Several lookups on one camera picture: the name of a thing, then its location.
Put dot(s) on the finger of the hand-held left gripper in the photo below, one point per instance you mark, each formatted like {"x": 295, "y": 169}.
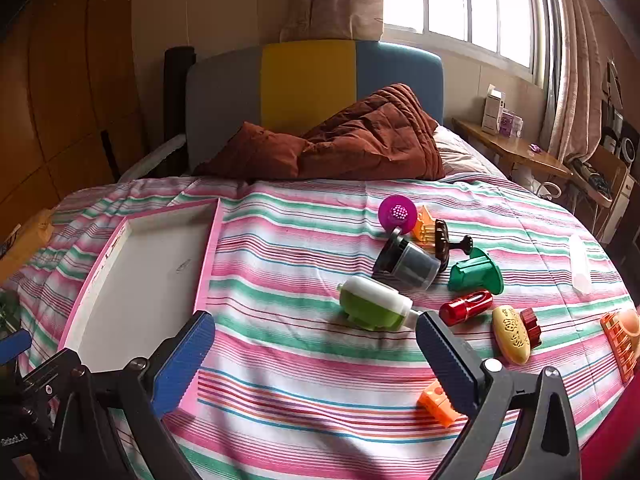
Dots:
{"x": 14, "y": 346}
{"x": 47, "y": 375}

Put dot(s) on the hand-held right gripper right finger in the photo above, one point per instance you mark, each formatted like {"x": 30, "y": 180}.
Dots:
{"x": 445, "y": 360}

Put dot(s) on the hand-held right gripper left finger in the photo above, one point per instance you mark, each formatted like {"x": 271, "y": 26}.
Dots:
{"x": 182, "y": 360}

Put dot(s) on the red metallic cylinder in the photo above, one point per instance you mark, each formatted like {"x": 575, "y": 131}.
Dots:
{"x": 465, "y": 307}

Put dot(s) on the yellow perforated oval box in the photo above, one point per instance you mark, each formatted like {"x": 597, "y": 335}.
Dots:
{"x": 510, "y": 332}

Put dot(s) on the red puzzle piece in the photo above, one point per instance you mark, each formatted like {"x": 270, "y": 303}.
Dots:
{"x": 531, "y": 327}

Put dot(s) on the green plastic funnel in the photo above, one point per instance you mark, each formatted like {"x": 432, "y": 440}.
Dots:
{"x": 475, "y": 272}

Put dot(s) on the pink framed white tray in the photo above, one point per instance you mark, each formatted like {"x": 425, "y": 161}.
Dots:
{"x": 150, "y": 270}

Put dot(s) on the small orange plastic block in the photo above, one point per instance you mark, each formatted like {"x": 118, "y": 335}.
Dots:
{"x": 436, "y": 400}

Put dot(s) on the green and white plastic device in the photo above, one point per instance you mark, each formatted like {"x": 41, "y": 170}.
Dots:
{"x": 372, "y": 302}

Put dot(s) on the grey and black cup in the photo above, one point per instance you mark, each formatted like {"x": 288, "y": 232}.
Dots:
{"x": 410, "y": 262}

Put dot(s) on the yellow-brown package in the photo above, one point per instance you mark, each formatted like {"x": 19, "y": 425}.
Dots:
{"x": 30, "y": 237}

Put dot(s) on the dark brown plastic stamp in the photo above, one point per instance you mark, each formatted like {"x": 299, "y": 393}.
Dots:
{"x": 442, "y": 242}

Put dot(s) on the striped bedspread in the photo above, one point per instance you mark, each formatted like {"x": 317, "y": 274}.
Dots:
{"x": 300, "y": 385}

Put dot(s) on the orange plastic clip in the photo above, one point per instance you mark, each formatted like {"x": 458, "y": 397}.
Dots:
{"x": 424, "y": 225}

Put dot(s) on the magenta round strainer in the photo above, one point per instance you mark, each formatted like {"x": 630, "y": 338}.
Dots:
{"x": 397, "y": 212}

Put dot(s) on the translucent white plastic case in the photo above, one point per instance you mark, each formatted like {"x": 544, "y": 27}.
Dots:
{"x": 580, "y": 265}

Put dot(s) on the orange plastic rack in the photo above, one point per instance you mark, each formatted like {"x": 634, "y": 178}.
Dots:
{"x": 620, "y": 347}

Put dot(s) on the pink fleece blanket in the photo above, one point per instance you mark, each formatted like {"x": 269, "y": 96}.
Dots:
{"x": 615, "y": 440}

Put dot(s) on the white plastic bag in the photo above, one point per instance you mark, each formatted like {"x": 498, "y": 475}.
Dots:
{"x": 542, "y": 187}

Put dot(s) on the pale pink pillow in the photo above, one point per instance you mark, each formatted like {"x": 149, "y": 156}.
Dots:
{"x": 457, "y": 152}

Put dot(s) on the wooden desk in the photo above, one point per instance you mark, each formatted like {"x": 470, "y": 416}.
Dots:
{"x": 510, "y": 147}

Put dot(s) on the ironing board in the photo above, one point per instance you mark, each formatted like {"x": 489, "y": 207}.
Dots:
{"x": 592, "y": 180}

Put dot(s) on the brown quilt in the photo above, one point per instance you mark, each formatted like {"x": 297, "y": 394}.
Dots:
{"x": 360, "y": 140}

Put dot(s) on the purple box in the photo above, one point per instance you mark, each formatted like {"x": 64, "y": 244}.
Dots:
{"x": 511, "y": 125}

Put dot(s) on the wooden cabinet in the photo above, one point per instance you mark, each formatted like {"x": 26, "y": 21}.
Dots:
{"x": 617, "y": 185}

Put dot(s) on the tall white box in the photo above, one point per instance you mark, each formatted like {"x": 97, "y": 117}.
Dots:
{"x": 492, "y": 107}

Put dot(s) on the wooden wardrobe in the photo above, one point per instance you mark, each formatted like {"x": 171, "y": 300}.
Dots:
{"x": 75, "y": 85}

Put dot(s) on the storage shelf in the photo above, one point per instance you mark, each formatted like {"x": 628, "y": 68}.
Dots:
{"x": 622, "y": 120}

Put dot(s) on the grey yellow blue headboard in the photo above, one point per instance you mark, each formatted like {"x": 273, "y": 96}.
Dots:
{"x": 300, "y": 85}

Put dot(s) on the pink patterned curtain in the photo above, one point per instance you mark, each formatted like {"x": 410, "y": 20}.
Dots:
{"x": 575, "y": 75}

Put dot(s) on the window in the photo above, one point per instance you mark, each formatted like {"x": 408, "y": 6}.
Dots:
{"x": 460, "y": 5}

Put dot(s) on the beige curtain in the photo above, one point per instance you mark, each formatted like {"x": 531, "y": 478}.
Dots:
{"x": 340, "y": 0}

